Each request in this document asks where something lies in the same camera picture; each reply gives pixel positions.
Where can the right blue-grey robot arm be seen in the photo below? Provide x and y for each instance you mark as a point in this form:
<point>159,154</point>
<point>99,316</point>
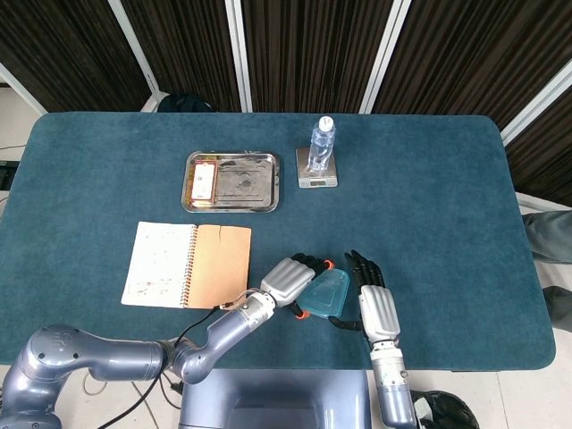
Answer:
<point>393,389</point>

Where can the teal table cloth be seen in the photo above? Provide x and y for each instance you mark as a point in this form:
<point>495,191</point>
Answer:
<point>424,201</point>

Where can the stainless steel tray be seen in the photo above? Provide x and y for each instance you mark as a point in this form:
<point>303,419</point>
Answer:
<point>243,183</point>

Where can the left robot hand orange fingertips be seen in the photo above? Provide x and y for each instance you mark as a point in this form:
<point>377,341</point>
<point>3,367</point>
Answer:
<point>286,281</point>

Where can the clear water bottle white cap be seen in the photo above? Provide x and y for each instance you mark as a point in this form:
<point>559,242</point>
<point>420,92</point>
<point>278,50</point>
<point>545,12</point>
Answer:
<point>322,143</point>

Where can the red and white card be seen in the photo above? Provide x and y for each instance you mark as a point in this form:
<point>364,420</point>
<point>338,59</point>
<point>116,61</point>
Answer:
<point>203,181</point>

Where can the silver kitchen scale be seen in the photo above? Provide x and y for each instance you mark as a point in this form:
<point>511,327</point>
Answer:
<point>304,176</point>

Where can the grey trouser leg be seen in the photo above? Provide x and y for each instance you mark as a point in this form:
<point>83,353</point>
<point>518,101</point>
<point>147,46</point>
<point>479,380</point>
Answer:
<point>552,237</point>
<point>561,306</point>

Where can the blue plastic container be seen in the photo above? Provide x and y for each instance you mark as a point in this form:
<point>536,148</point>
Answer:
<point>328,292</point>

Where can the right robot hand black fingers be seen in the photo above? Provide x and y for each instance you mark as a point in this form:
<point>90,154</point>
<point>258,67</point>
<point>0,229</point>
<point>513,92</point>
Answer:
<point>380,313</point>

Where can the open spiral notebook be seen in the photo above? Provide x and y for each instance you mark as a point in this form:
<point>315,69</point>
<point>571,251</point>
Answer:
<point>187,266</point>

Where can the black trash bin with bag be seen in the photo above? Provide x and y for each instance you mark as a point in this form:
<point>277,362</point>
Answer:
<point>447,411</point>

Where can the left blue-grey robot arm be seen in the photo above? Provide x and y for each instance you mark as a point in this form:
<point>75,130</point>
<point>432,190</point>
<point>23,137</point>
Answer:
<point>98,362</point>

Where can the white partition post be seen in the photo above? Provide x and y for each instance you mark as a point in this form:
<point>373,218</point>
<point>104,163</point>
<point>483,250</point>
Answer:
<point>238,53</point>
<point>20,87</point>
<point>536,105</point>
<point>384,56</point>
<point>134,47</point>

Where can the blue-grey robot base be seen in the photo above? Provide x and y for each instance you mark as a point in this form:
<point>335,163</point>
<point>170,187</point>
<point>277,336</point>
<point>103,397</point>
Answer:
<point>272,397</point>

